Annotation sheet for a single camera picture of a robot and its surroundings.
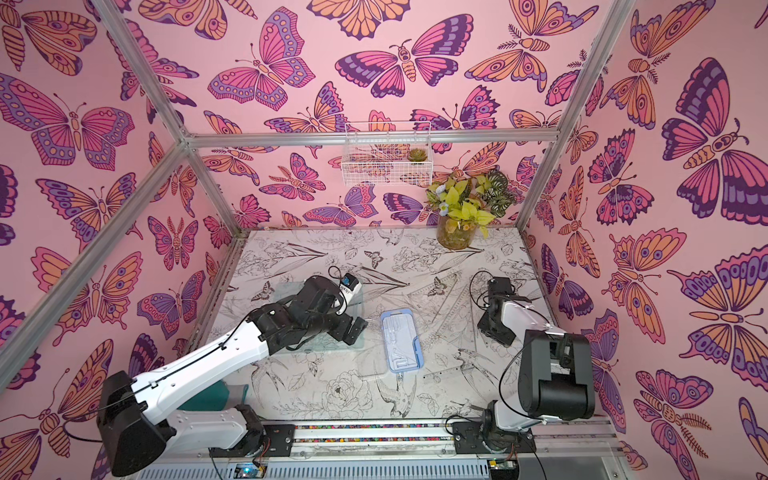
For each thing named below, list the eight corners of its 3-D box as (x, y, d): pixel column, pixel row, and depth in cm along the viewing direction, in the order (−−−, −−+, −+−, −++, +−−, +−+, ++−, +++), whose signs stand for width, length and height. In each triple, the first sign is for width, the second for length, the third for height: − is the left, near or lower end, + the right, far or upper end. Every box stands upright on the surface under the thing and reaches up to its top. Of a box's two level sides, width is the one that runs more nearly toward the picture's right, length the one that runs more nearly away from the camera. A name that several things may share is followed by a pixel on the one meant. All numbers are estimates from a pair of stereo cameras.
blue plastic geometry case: (389, 375, 86) (389, 372, 84) (379, 315, 98) (379, 312, 97) (426, 368, 87) (426, 365, 85) (411, 310, 99) (412, 307, 98)
